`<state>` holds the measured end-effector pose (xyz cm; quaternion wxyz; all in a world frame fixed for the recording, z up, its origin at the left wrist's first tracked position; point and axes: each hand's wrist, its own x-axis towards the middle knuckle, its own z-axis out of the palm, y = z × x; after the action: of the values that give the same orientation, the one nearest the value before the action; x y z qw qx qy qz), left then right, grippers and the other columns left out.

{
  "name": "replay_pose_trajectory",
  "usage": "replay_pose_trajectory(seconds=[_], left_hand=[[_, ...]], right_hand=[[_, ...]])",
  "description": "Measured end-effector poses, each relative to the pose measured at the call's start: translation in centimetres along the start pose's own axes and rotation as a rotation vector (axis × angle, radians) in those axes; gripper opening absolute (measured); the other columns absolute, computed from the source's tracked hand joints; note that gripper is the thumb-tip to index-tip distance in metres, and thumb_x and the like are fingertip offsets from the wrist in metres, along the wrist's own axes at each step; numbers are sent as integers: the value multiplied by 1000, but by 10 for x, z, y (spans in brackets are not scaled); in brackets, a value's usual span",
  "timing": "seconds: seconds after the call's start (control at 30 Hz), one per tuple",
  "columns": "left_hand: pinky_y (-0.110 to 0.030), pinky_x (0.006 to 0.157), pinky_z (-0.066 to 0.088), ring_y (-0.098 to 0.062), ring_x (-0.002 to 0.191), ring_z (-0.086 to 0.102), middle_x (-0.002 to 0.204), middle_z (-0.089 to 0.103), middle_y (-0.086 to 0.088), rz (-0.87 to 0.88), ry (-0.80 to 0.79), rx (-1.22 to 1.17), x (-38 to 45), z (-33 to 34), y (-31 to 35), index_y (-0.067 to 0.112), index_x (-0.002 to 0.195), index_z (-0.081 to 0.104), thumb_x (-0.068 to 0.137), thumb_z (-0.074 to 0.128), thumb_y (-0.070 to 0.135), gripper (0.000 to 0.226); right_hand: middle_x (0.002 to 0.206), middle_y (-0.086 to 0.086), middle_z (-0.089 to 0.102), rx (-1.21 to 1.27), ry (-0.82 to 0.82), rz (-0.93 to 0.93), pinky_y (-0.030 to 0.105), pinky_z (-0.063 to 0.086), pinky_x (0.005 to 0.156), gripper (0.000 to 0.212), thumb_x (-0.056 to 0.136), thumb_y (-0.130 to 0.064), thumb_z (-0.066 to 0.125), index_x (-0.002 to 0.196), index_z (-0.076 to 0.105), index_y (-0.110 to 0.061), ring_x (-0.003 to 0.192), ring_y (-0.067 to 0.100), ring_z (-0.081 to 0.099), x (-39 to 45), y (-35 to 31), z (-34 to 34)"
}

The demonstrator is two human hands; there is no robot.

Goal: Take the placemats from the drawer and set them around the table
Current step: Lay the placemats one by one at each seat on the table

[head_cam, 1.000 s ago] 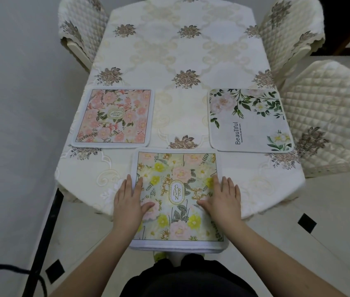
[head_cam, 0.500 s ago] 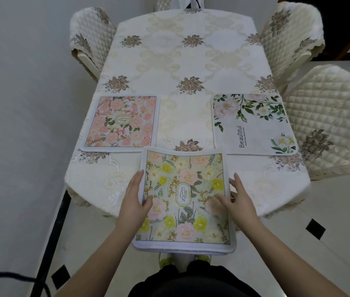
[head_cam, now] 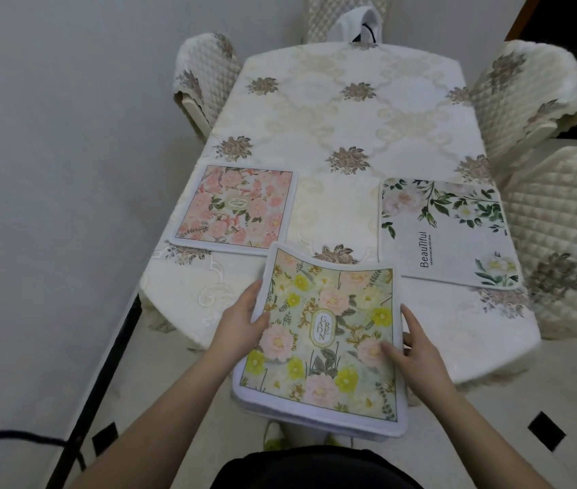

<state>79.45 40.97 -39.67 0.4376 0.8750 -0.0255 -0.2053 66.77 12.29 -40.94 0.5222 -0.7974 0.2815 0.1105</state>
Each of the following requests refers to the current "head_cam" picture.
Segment person's right hand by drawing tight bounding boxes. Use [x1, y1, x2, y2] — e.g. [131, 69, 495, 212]
[381, 304, 455, 403]

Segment person's left hand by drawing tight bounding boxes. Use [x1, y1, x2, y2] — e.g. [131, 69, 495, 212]
[206, 278, 271, 367]

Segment yellow green floral placemat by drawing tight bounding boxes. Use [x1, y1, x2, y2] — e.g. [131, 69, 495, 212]
[231, 241, 411, 426]

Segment white green-leaf floral placemat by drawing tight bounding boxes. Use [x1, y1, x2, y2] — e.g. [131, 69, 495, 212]
[378, 177, 523, 291]

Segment pink floral placemat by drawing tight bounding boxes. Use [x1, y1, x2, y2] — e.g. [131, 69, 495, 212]
[167, 164, 299, 258]

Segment person's right forearm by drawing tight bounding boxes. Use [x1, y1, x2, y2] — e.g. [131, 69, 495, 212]
[420, 386, 554, 489]

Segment person's left forearm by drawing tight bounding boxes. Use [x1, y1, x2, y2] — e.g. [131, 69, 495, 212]
[69, 350, 233, 489]

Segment person's black trousers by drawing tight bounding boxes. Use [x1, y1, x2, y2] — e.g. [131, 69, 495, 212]
[212, 445, 424, 489]

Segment quilted chair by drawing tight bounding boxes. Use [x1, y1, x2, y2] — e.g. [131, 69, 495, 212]
[500, 145, 577, 341]
[469, 39, 577, 171]
[174, 33, 244, 141]
[301, 0, 394, 46]

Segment cloth-covered dining table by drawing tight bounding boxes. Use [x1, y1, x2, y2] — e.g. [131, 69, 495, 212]
[138, 43, 543, 393]

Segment table with cream tablecloth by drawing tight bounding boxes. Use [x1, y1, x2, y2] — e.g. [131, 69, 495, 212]
[138, 43, 543, 393]

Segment dark wooden door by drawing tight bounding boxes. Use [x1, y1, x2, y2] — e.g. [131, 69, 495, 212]
[515, 0, 577, 141]

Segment black cable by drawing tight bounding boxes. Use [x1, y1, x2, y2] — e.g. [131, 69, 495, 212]
[0, 430, 88, 472]

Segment white bag with black handles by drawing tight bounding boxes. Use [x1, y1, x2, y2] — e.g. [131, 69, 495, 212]
[328, 5, 386, 45]

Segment brown wooden door frame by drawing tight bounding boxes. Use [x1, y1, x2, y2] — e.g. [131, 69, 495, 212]
[504, 0, 544, 41]

